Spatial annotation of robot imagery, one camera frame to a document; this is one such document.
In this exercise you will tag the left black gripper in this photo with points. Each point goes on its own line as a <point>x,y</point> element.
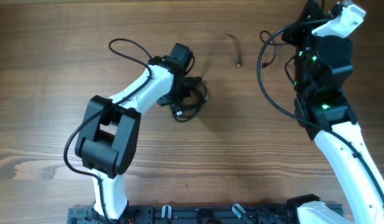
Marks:
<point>187,93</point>

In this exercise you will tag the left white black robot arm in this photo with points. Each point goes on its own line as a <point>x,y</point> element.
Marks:
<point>107,138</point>

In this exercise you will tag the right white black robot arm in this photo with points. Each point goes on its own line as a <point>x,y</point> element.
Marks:
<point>323,62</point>

